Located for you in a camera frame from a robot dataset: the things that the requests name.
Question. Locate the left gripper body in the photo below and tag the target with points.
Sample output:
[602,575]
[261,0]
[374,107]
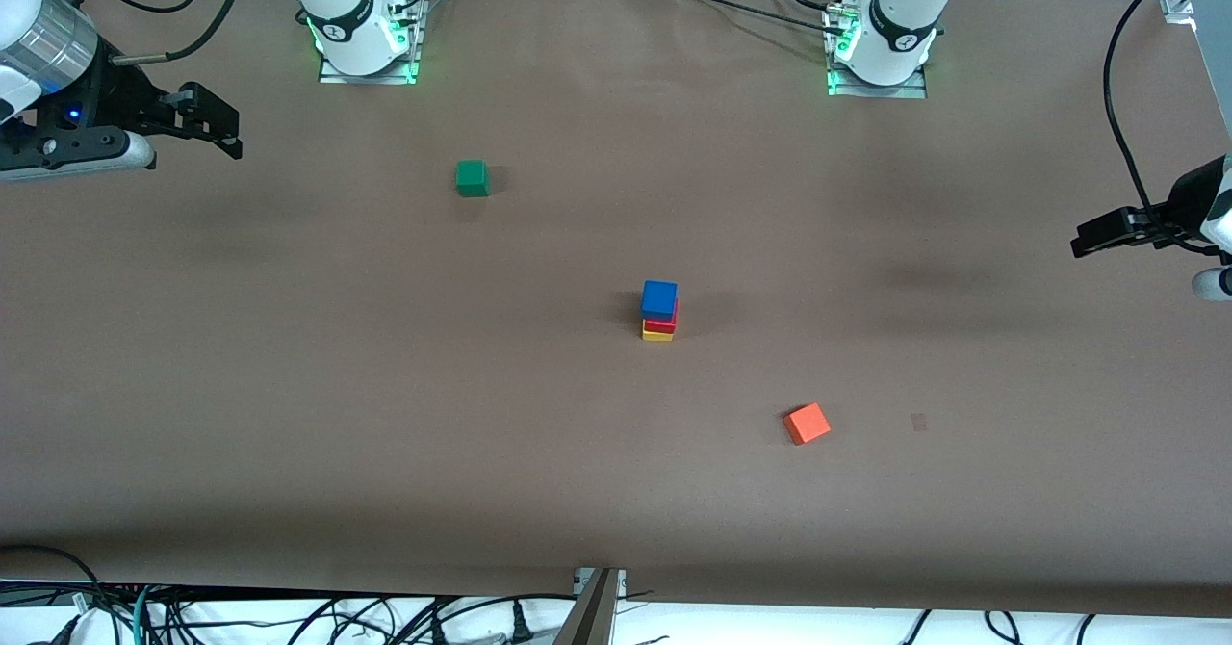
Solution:
[1190,198]

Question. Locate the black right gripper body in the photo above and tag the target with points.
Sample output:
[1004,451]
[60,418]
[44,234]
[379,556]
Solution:
[117,96]

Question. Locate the blue wooden block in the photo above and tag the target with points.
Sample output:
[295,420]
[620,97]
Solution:
[659,298]

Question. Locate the red wooden block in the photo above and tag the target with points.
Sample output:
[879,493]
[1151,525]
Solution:
[660,326]

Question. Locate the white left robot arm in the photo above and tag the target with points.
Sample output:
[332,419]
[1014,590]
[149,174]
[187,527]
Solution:
[900,19]

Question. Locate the green wooden block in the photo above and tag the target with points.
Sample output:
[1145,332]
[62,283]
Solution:
[472,178]

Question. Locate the brown table cover sheet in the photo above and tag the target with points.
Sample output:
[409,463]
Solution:
[385,433]

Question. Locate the orange wooden block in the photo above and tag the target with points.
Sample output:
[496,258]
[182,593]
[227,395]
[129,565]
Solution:
[807,424]

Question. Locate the yellow wooden block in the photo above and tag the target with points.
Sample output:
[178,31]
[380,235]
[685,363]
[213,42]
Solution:
[657,336]

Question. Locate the black power plug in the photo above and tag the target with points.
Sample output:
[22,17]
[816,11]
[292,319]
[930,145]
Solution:
[521,623]

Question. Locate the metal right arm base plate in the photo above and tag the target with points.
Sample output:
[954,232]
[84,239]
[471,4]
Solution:
[332,77]

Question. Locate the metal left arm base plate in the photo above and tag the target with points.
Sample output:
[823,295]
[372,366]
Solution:
[905,92]

